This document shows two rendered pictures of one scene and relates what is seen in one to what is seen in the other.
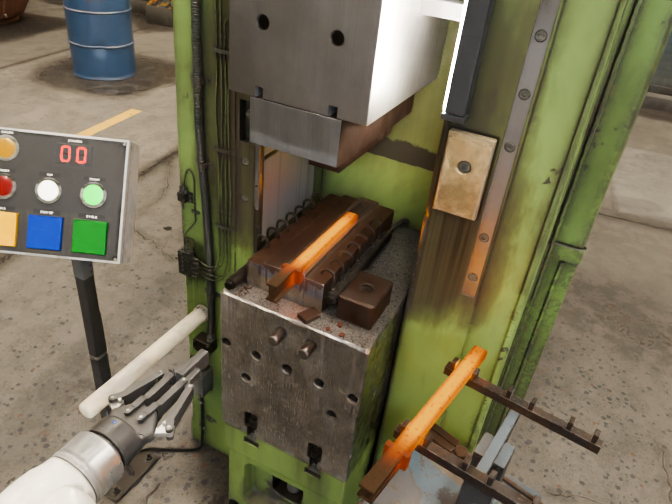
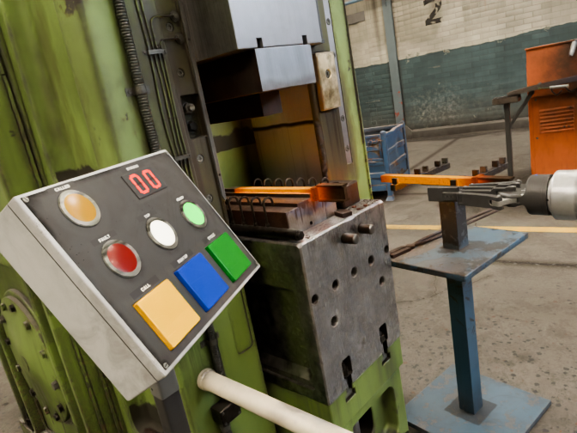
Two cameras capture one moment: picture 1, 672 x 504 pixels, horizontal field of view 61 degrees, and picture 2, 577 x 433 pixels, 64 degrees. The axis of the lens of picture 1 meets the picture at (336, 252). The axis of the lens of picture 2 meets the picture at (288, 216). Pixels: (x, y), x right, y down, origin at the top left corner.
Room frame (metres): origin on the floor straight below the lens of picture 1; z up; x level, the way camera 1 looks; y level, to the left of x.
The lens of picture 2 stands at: (0.67, 1.22, 1.26)
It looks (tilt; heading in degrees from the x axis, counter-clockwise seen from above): 15 degrees down; 292
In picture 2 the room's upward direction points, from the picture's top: 11 degrees counter-clockwise
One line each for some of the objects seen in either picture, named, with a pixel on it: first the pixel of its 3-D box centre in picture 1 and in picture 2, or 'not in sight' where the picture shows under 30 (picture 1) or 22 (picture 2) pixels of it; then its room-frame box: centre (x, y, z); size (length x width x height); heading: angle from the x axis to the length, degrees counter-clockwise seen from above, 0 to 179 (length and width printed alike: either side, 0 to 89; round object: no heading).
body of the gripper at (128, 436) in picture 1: (127, 429); (525, 194); (0.56, 0.29, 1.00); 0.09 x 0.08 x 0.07; 157
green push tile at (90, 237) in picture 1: (90, 237); (227, 257); (1.06, 0.55, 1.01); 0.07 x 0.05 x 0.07; 92
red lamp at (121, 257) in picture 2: (3, 185); (122, 258); (1.10, 0.76, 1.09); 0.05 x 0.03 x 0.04; 67
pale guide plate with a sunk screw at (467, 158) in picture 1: (463, 175); (326, 81); (1.04, -0.23, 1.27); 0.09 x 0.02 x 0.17; 67
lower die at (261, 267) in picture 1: (326, 242); (257, 207); (1.23, 0.03, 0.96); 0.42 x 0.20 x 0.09; 157
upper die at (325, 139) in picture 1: (340, 105); (231, 80); (1.23, 0.03, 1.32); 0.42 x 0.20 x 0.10; 157
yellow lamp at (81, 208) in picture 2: (5, 147); (80, 208); (1.14, 0.76, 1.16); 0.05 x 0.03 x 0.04; 67
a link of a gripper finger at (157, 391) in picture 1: (151, 397); (486, 196); (0.63, 0.27, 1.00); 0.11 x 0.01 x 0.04; 158
